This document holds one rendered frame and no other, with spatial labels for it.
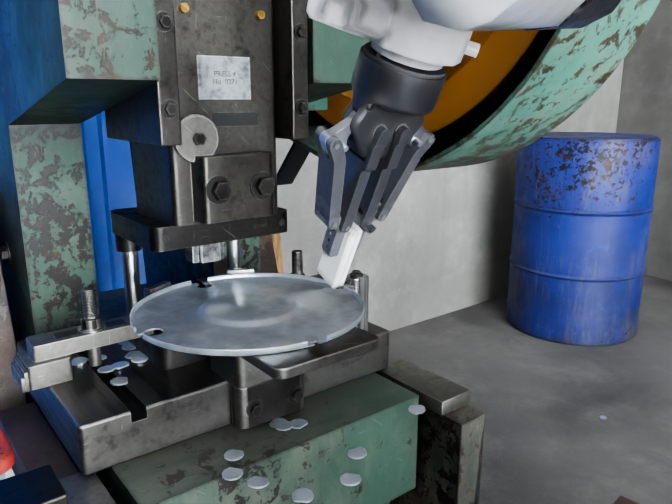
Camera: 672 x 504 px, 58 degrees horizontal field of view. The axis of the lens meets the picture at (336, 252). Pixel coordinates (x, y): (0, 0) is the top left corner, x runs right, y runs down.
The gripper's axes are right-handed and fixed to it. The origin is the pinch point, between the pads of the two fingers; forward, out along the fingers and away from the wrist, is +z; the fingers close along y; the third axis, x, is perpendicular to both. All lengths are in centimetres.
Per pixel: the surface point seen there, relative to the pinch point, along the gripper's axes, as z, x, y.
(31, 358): 27.2, 20.8, -23.1
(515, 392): 110, 27, 142
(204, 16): -12.4, 30.3, -2.2
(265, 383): 22.6, 3.5, -1.1
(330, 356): 10.7, -4.2, -0.5
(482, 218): 99, 111, 210
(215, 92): -4.7, 26.6, -1.3
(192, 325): 17.3, 10.8, -8.2
